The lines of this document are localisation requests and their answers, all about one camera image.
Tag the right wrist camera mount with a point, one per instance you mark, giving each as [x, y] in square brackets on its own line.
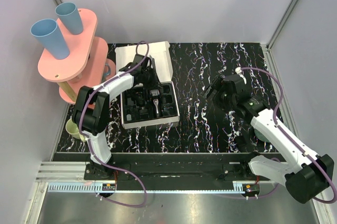
[239, 72]

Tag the green ceramic bowl cup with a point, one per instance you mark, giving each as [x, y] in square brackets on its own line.
[260, 136]

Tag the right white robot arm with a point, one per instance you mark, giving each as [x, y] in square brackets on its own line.
[305, 173]

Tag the black comb attachment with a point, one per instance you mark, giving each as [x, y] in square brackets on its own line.
[240, 142]
[144, 114]

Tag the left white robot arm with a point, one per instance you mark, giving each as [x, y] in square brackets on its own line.
[92, 108]

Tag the small white oil bottle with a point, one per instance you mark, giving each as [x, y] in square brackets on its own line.
[128, 117]

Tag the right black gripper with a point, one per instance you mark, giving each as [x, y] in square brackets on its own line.
[220, 87]

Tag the far blue plastic cup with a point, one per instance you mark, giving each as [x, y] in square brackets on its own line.
[70, 17]

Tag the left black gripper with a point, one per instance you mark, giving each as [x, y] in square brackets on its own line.
[151, 78]

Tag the blue mug on shelf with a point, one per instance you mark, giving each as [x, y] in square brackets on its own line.
[108, 69]

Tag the blue plastic cup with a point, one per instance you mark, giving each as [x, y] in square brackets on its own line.
[70, 17]
[48, 33]

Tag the light green cup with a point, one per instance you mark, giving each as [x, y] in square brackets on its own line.
[73, 130]

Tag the pink tiered wooden shelf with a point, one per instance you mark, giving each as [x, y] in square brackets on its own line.
[85, 65]

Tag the white clipper kit box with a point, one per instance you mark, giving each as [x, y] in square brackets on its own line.
[138, 97]

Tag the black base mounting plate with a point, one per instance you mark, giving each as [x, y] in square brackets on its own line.
[173, 171]

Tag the near blue plastic cup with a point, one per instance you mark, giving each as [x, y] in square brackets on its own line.
[48, 33]

